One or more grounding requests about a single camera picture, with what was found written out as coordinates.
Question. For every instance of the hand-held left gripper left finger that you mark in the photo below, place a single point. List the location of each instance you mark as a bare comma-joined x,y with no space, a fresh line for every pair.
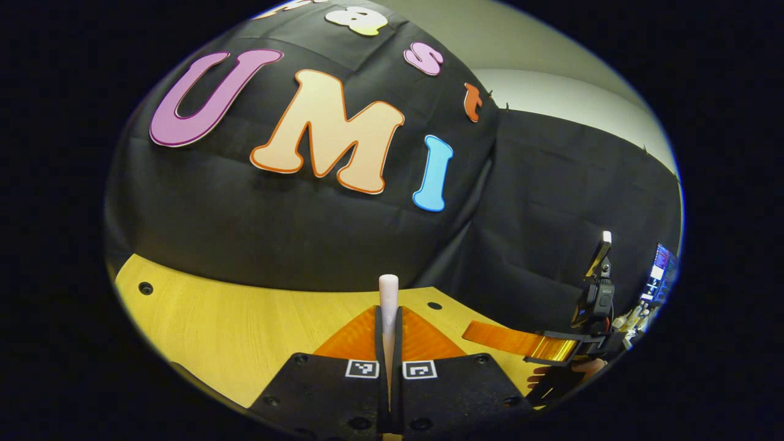
324,392

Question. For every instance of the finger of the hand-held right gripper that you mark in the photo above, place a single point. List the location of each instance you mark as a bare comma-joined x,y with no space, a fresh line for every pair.
520,343

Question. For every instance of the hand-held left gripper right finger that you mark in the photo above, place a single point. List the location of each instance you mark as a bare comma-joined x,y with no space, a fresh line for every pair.
459,392

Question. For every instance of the pale pink toothbrush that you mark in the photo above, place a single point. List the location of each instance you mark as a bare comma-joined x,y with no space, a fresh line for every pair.
388,306

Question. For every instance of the yellow wooden desktop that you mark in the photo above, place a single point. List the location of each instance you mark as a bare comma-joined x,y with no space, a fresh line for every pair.
233,324

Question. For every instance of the computer monitor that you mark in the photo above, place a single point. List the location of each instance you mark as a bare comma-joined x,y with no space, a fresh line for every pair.
661,272

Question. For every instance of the black backdrop cloth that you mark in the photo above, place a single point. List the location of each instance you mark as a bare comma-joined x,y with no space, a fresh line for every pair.
294,226

